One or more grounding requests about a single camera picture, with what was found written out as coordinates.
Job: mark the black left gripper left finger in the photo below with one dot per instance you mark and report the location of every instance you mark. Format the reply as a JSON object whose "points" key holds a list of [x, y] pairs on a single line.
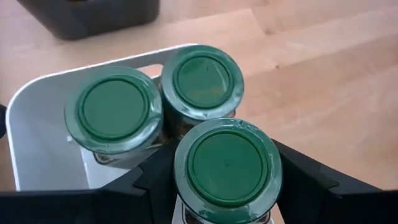
{"points": [[77, 208]]}

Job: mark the white plastic bin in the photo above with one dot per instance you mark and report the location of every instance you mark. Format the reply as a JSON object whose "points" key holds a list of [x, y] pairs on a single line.
{"points": [[40, 140]]}

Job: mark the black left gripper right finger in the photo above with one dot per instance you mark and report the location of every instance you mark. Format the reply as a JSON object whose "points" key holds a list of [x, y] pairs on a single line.
{"points": [[326, 205]]}

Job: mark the green lid spice jar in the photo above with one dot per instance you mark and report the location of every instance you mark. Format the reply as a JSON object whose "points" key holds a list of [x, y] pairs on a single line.
{"points": [[113, 109], [228, 168], [202, 82]]}

